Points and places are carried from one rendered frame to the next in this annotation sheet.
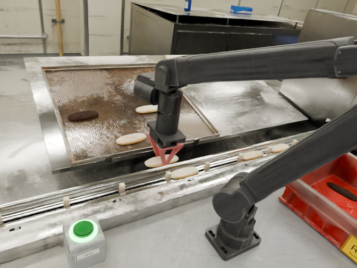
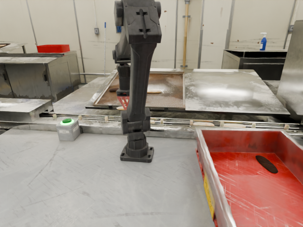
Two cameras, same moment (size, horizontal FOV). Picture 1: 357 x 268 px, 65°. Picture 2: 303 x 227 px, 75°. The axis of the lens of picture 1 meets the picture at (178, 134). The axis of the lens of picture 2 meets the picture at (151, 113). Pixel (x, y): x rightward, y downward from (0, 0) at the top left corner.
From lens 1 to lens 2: 0.67 m
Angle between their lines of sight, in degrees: 39
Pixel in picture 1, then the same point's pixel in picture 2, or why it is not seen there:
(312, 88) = (295, 86)
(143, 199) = (108, 124)
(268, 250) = (151, 166)
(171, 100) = (120, 68)
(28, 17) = (168, 65)
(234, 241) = (127, 149)
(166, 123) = (120, 82)
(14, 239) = (51, 121)
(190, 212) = not seen: hidden behind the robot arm
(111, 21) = (216, 64)
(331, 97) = not seen: outside the picture
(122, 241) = (88, 138)
